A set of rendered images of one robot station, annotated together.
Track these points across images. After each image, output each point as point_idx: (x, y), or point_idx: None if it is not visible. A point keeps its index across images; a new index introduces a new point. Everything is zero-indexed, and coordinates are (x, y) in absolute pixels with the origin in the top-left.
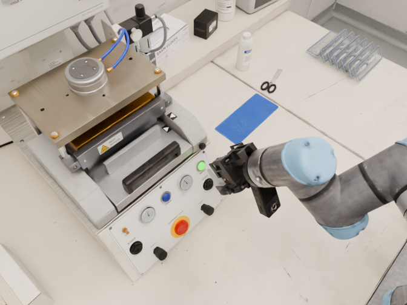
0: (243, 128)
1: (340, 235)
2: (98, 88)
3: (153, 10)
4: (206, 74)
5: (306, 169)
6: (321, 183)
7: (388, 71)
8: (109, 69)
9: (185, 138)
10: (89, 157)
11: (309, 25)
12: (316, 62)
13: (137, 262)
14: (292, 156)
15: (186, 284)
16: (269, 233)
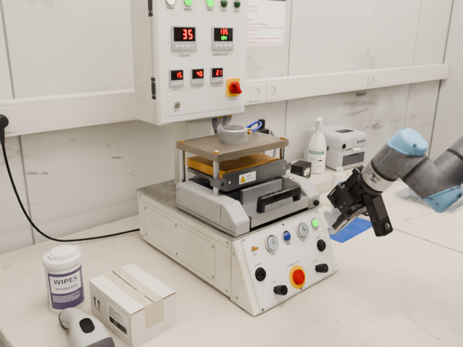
0: (345, 234)
1: (444, 200)
2: (242, 138)
3: None
4: None
5: (406, 138)
6: (418, 150)
7: None
8: (250, 131)
9: (302, 193)
10: (233, 182)
11: (395, 182)
12: (407, 202)
13: (260, 292)
14: (395, 137)
15: (307, 321)
16: (386, 295)
